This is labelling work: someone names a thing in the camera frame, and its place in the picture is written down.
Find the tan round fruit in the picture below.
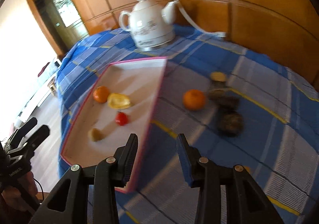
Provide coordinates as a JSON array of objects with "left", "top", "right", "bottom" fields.
[
  {"left": 88, "top": 128, "right": 105, "bottom": 142},
  {"left": 243, "top": 166, "right": 251, "bottom": 174}
]

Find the red tomato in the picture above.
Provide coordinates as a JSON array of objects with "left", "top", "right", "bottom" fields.
[{"left": 115, "top": 112, "right": 129, "bottom": 126}]

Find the yellow starfruit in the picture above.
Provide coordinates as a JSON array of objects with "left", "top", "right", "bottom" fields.
[{"left": 107, "top": 93, "right": 132, "bottom": 110}]

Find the large orange tangerine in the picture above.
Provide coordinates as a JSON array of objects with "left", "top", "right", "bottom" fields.
[{"left": 182, "top": 89, "right": 206, "bottom": 111}]

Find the pink shallow box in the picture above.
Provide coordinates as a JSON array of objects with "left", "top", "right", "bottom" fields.
[{"left": 61, "top": 57, "right": 168, "bottom": 193}]

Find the blue plaid tablecloth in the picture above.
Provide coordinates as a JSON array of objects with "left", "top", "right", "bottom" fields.
[{"left": 57, "top": 25, "right": 318, "bottom": 223}]

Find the small orange tangerine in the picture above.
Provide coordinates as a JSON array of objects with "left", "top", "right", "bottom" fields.
[{"left": 93, "top": 86, "right": 110, "bottom": 104}]

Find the wooden glass door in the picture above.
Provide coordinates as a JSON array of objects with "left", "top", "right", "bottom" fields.
[{"left": 27, "top": 0, "right": 89, "bottom": 59}]

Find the white power plug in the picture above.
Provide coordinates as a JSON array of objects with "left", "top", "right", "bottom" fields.
[{"left": 212, "top": 32, "right": 227, "bottom": 38}]

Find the white ceramic electric kettle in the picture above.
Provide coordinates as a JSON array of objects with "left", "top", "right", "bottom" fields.
[{"left": 118, "top": 0, "right": 178, "bottom": 49}]

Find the white power cable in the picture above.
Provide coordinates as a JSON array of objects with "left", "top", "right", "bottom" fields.
[{"left": 148, "top": 0, "right": 218, "bottom": 37}]

